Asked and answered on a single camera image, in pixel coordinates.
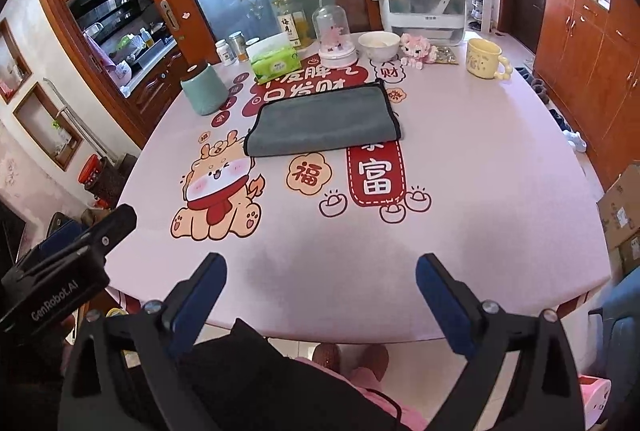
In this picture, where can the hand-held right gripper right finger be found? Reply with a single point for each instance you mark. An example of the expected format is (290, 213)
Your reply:
(442, 301)

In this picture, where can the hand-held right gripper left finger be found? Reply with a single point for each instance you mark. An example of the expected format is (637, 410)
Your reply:
(199, 298)

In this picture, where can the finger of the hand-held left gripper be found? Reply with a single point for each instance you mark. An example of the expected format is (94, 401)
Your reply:
(112, 223)

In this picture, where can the grey towel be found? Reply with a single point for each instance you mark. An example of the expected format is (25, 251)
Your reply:
(320, 121)

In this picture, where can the red lidded jar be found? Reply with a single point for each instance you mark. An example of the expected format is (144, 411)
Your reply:
(93, 170)

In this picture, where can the person's brown slipper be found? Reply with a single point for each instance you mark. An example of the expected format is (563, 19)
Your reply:
(374, 360)
(326, 355)

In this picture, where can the person's black jacket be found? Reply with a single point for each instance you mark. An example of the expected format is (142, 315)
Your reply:
(250, 381)

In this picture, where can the pink printed tablecloth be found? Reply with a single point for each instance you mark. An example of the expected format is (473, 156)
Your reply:
(475, 191)

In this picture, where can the teal canister dark lid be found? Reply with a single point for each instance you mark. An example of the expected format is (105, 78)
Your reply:
(202, 91)

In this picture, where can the blue chair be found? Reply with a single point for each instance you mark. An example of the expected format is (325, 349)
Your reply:
(622, 326)

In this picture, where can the pink plastic stool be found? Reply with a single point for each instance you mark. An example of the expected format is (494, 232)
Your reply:
(596, 403)

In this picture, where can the small cardboard box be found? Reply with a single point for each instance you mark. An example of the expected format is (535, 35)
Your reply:
(631, 251)

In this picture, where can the large cardboard box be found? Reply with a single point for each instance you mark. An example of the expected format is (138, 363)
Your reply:
(620, 206)

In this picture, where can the white pill bottle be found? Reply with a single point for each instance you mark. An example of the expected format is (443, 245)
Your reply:
(224, 53)

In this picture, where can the white slippers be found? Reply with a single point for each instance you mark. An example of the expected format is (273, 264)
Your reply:
(577, 142)

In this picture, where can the dark slippers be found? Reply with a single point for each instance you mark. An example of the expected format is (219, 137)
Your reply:
(559, 120)

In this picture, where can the glass jar silver lid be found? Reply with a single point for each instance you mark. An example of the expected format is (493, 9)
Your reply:
(238, 47)

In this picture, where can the green wet wipes pack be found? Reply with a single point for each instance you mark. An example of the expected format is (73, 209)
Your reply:
(275, 63)

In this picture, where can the grey slippers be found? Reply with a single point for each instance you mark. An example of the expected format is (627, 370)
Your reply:
(540, 88)

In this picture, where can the yellow mug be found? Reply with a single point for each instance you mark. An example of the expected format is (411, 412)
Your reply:
(481, 58)

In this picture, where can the silver blister pack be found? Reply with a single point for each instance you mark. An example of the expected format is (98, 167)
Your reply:
(446, 55)

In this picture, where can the pink plush toy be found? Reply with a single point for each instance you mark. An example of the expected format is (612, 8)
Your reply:
(417, 50)

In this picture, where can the clear bottle white label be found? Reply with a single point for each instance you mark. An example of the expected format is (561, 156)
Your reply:
(286, 27)

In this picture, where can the white bowl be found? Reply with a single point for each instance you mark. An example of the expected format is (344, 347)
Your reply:
(379, 45)

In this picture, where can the wooden sideboard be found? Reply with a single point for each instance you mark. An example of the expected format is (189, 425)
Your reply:
(585, 61)

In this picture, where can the white countertop appliance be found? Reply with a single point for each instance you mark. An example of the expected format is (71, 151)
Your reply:
(425, 18)

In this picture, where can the glass dome pink flowers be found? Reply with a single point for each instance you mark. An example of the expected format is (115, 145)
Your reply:
(336, 36)

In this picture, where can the wooden wall niche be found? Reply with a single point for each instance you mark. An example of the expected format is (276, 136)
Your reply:
(47, 126)

